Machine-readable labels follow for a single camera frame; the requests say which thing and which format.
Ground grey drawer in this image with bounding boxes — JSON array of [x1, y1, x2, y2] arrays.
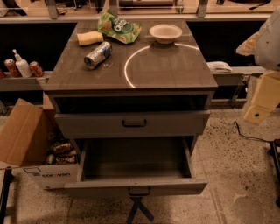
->
[[65, 136, 207, 198], [55, 110, 210, 138]]

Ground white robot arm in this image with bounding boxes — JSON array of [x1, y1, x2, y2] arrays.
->
[[236, 7, 280, 124]]

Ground grey drawer cabinet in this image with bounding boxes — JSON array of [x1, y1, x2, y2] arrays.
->
[[45, 19, 217, 147]]

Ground grey open bottom drawer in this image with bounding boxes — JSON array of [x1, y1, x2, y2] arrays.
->
[[65, 136, 207, 198]]

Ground black base right edge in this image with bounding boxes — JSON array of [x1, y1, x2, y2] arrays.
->
[[269, 139, 280, 208]]

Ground white folded cloth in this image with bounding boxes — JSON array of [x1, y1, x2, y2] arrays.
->
[[206, 61, 232, 74]]

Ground white paper bowl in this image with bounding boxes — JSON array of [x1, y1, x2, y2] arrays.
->
[[150, 24, 183, 44]]

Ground green chip bag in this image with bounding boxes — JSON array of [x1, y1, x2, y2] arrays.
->
[[97, 10, 142, 45]]

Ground silver blue soda can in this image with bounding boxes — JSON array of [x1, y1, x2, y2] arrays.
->
[[84, 41, 112, 69]]

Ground yellow sponge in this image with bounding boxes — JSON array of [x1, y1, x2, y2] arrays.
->
[[77, 31, 103, 46]]

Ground snack bags in box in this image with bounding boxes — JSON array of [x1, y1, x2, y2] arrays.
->
[[45, 132, 77, 165]]

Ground red soda can right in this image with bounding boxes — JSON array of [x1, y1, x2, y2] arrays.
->
[[30, 61, 45, 77]]

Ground red soda can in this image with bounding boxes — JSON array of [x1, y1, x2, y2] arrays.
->
[[30, 61, 45, 77], [4, 59, 21, 78]]

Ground brown cardboard box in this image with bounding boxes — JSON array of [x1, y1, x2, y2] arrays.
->
[[0, 99, 79, 189]]

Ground white pump bottle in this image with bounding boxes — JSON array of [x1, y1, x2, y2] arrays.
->
[[12, 49, 32, 78]]

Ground red soda can left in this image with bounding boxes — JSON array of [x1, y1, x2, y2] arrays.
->
[[4, 59, 21, 78]]

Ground black stand leg left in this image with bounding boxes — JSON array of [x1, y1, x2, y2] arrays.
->
[[0, 166, 13, 224]]

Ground black floor cable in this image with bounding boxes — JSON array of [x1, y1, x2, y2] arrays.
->
[[233, 120, 274, 144]]

